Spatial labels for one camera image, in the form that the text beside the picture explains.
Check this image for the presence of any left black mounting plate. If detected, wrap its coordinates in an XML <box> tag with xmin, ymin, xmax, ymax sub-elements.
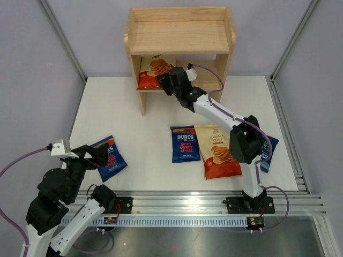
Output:
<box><xmin>113</xmin><ymin>196</ymin><xmax>133</xmax><ymax>215</ymax></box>

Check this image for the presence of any wooden two-tier shelf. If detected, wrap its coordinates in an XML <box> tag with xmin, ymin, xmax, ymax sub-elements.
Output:
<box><xmin>123</xmin><ymin>6</ymin><xmax>237</xmax><ymax>117</ymax></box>

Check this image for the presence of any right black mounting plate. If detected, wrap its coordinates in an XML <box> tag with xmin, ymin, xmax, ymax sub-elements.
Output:
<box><xmin>222</xmin><ymin>196</ymin><xmax>275</xmax><ymax>214</ymax></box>

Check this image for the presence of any black mounting plate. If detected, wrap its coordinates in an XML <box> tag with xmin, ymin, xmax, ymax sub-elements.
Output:
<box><xmin>113</xmin><ymin>196</ymin><xmax>133</xmax><ymax>215</ymax></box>
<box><xmin>222</xmin><ymin>196</ymin><xmax>275</xmax><ymax>214</ymax></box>

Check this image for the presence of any cassava chips bag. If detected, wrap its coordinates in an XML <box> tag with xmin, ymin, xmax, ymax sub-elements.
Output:
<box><xmin>194</xmin><ymin>125</ymin><xmax>242</xmax><ymax>179</ymax></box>
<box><xmin>137</xmin><ymin>54</ymin><xmax>176</xmax><ymax>90</ymax></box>

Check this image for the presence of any blue sea salt vinegar bag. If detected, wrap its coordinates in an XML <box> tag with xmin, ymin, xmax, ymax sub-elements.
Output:
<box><xmin>260</xmin><ymin>136</ymin><xmax>279</xmax><ymax>173</ymax></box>

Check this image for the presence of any purple cable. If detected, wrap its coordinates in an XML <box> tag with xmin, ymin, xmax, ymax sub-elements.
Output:
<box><xmin>0</xmin><ymin>146</ymin><xmax>53</xmax><ymax>251</ymax></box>
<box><xmin>192</xmin><ymin>63</ymin><xmax>290</xmax><ymax>231</ymax></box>

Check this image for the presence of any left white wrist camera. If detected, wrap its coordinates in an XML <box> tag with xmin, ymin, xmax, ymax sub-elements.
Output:
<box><xmin>51</xmin><ymin>139</ymin><xmax>78</xmax><ymax>158</ymax></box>

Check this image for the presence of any blue burts chilli bag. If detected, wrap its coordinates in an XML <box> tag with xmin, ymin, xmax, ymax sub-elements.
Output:
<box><xmin>170</xmin><ymin>126</ymin><xmax>201</xmax><ymax>163</ymax></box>
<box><xmin>91</xmin><ymin>135</ymin><xmax>128</xmax><ymax>182</ymax></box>

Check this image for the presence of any white slotted cable duct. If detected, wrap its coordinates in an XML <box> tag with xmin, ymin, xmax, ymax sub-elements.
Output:
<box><xmin>60</xmin><ymin>216</ymin><xmax>249</xmax><ymax>228</ymax></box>

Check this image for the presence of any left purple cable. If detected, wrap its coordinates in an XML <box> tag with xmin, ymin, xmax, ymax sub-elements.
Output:
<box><xmin>0</xmin><ymin>146</ymin><xmax>53</xmax><ymax>251</ymax></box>

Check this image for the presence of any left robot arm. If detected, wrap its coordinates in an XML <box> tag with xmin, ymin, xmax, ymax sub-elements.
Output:
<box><xmin>22</xmin><ymin>140</ymin><xmax>116</xmax><ymax>256</ymax></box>

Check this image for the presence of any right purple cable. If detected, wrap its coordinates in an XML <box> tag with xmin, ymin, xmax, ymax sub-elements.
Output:
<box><xmin>192</xmin><ymin>63</ymin><xmax>290</xmax><ymax>231</ymax></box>

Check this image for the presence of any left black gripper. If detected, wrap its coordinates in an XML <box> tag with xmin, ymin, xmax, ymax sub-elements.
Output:
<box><xmin>63</xmin><ymin>142</ymin><xmax>109</xmax><ymax>201</ymax></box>

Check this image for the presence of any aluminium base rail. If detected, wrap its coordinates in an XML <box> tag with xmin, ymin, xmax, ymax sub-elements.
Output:
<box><xmin>116</xmin><ymin>191</ymin><xmax>327</xmax><ymax>216</ymax></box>

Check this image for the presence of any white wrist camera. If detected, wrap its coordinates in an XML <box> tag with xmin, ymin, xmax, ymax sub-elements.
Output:
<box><xmin>51</xmin><ymin>139</ymin><xmax>78</xmax><ymax>158</ymax></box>
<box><xmin>185</xmin><ymin>63</ymin><xmax>197</xmax><ymax>82</ymax></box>

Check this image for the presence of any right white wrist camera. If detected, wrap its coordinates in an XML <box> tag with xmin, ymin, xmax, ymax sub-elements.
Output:
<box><xmin>185</xmin><ymin>63</ymin><xmax>197</xmax><ymax>82</ymax></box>

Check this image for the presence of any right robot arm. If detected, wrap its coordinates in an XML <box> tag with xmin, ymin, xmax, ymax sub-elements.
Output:
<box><xmin>156</xmin><ymin>63</ymin><xmax>275</xmax><ymax>214</ymax></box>

